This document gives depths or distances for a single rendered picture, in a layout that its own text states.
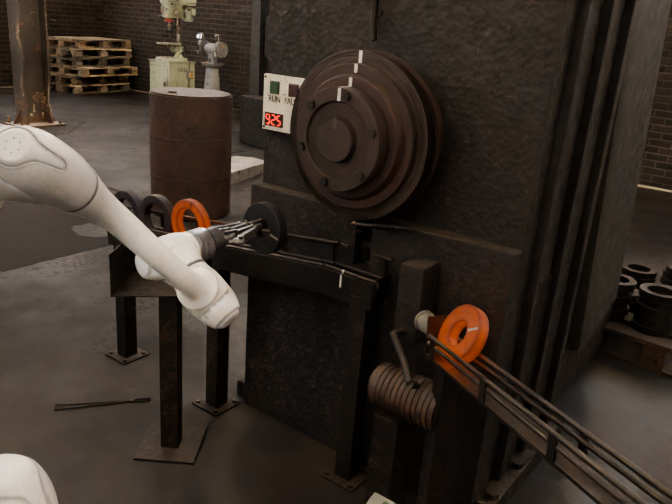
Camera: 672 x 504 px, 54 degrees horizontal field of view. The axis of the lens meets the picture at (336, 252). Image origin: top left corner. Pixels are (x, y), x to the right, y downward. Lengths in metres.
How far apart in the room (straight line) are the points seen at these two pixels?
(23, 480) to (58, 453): 1.21
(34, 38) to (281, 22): 6.62
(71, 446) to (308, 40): 1.55
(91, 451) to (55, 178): 1.40
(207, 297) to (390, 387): 0.56
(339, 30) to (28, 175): 1.17
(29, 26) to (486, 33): 7.25
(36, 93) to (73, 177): 7.51
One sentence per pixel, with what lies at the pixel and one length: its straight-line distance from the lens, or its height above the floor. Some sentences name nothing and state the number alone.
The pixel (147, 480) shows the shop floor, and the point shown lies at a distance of 2.28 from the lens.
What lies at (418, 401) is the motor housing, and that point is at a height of 0.50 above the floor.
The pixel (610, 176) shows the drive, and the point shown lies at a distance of 2.49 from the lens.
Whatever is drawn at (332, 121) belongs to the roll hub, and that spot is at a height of 1.16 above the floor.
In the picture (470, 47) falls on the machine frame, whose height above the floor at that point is 1.38.
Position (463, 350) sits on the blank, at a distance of 1.62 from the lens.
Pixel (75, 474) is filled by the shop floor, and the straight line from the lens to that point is 2.34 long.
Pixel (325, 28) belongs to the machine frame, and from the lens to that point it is 2.10.
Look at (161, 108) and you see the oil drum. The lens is 4.69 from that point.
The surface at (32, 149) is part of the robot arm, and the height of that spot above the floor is 1.18.
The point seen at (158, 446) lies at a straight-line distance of 2.40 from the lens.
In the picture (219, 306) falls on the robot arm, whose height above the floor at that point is 0.76.
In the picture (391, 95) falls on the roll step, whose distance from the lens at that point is 1.76.
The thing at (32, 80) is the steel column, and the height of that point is 0.52.
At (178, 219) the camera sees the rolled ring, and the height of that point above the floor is 0.68.
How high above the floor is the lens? 1.41
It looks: 19 degrees down
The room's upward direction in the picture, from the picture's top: 5 degrees clockwise
